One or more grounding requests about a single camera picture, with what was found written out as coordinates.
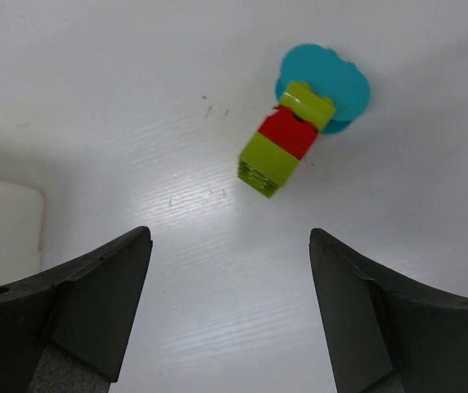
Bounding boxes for white divided sorting tray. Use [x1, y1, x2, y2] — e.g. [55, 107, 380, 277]
[0, 180, 44, 286]

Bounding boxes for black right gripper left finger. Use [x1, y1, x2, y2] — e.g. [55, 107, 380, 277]
[0, 226, 152, 392]

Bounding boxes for cyan cloud lego piece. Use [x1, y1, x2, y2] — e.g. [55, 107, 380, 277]
[275, 43, 371, 134]

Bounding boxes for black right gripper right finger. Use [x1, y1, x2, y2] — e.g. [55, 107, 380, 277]
[309, 228, 468, 392]

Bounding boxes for green red lego stack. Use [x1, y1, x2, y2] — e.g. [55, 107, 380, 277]
[237, 81, 336, 198]

